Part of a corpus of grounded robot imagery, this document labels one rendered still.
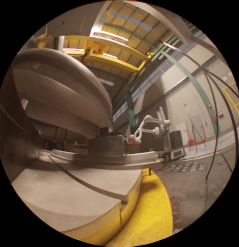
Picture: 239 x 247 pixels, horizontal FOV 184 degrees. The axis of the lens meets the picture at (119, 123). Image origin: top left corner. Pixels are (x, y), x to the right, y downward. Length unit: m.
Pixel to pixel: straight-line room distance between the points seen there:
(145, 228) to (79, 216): 0.40
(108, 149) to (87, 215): 0.67
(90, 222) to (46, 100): 0.78
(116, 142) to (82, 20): 2.06
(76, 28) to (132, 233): 2.36
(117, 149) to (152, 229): 0.76
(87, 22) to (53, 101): 1.56
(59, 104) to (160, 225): 1.15
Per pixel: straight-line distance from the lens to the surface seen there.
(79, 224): 0.26
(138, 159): 0.82
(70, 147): 2.33
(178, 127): 7.28
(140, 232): 0.58
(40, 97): 0.77
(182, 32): 2.34
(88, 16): 1.84
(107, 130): 0.97
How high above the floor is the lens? 0.52
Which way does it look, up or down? 21 degrees up
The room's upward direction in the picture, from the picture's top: 4 degrees counter-clockwise
